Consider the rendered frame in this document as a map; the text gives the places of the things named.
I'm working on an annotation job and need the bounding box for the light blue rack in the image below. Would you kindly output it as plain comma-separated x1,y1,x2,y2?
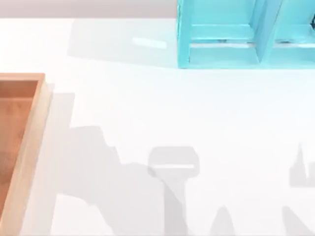
176,0,315,70

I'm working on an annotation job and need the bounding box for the shallow salmon-coloured box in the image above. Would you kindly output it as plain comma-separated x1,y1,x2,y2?
0,73,46,236

